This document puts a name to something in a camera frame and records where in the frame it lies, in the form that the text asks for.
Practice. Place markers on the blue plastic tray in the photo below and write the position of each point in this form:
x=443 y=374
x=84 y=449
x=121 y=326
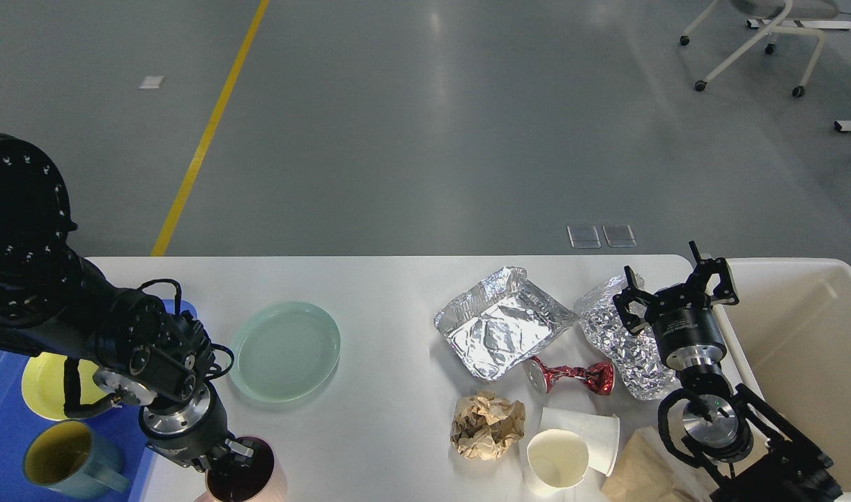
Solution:
x=19 y=426

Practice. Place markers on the yellow plate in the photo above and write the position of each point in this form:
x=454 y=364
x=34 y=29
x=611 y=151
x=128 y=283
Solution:
x=43 y=385

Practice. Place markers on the pink ribbed mug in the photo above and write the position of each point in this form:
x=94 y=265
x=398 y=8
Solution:
x=273 y=485

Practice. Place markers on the beige plastic bin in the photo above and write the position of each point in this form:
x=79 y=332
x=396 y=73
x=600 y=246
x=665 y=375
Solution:
x=790 y=338

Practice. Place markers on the dark teal mug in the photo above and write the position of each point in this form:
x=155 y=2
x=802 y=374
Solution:
x=72 y=460

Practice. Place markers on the brown paper bag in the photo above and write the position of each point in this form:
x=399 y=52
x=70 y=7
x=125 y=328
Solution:
x=644 y=471

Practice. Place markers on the crumpled brown paper ball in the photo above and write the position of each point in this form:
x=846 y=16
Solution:
x=486 y=425

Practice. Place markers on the mint green plate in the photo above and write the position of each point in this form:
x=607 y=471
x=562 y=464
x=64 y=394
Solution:
x=284 y=352

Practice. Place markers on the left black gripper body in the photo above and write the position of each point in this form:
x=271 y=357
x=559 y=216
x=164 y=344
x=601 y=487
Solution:
x=194 y=435

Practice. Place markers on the crumpled aluminium foil sheet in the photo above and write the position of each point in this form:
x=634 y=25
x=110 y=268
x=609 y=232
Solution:
x=636 y=359

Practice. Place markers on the square aluminium foil tray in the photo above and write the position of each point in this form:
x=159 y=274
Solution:
x=501 y=321

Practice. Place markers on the right floor plate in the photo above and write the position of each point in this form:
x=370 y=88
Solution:
x=620 y=236

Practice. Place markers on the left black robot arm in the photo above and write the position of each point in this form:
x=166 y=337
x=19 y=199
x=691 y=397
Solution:
x=122 y=345

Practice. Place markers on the floor plate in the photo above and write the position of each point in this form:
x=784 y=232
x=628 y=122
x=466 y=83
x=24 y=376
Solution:
x=620 y=236
x=584 y=236

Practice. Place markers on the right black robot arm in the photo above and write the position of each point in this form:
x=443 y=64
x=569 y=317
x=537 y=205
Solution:
x=750 y=451

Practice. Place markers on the white floor label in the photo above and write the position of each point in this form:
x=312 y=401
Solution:
x=151 y=82

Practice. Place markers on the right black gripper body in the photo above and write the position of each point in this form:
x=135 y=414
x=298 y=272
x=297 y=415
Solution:
x=685 y=329

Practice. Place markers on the lying white paper cup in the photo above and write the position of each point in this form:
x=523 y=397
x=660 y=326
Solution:
x=600 y=433

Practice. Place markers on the white rolling chair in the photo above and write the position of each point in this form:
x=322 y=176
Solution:
x=780 y=17

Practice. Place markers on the crushed red can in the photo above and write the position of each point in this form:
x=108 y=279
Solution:
x=598 y=378

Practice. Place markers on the left floor plate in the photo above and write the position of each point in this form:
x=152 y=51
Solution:
x=584 y=236

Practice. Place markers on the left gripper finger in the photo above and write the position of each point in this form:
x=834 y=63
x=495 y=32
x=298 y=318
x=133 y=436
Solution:
x=239 y=467

